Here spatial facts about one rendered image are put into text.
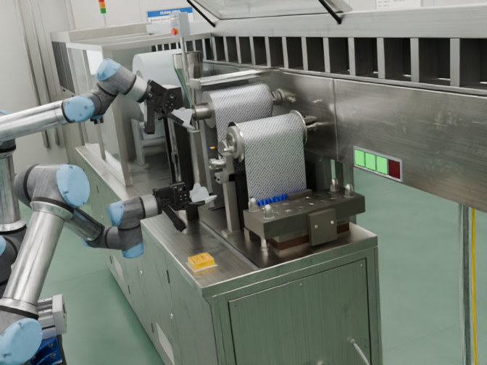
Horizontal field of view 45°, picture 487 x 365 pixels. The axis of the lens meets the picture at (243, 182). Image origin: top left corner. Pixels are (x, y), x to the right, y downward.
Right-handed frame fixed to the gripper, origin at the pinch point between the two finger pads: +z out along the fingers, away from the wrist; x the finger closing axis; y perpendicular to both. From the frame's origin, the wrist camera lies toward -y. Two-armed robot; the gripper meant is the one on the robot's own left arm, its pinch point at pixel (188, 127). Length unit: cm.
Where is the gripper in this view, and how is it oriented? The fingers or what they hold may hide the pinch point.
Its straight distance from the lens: 200.1
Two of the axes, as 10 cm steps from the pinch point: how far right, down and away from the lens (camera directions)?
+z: 7.6, 4.5, 4.7
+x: -4.1, -2.2, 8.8
